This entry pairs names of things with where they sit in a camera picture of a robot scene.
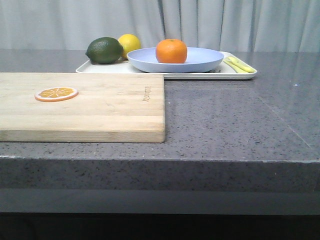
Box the yellow plastic utensil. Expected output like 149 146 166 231
226 56 255 73
223 59 246 74

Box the grey curtain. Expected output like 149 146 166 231
0 0 320 52

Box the yellow lemon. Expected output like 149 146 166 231
118 34 141 60

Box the wooden cutting board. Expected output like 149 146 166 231
0 72 166 143

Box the orange slice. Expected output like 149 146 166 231
34 87 79 102

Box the green lime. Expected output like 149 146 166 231
85 37 124 64

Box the orange fruit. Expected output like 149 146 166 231
155 38 188 64

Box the white rectangular tray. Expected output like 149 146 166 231
75 59 258 81

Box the light blue plate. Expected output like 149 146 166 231
127 47 224 73

